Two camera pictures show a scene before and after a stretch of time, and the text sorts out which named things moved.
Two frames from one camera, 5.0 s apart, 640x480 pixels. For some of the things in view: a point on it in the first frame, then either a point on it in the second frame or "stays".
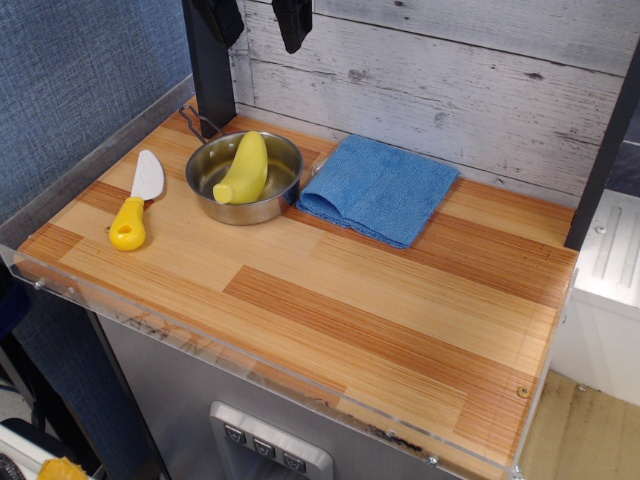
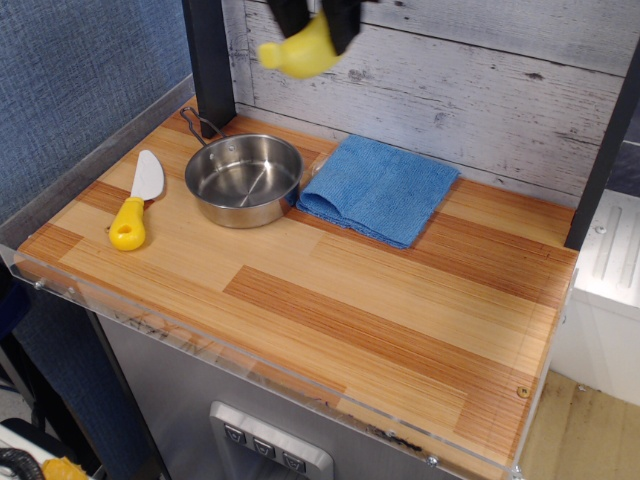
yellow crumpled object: (61, 469) stays
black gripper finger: (296, 21) to (343, 18)
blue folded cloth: (378, 189) stays
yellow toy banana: (247, 179) to (306, 51)
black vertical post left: (211, 64) stays
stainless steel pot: (211, 161) stays
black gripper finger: (226, 18) to (292, 15)
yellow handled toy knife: (129, 231) stays
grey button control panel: (248, 448) stays
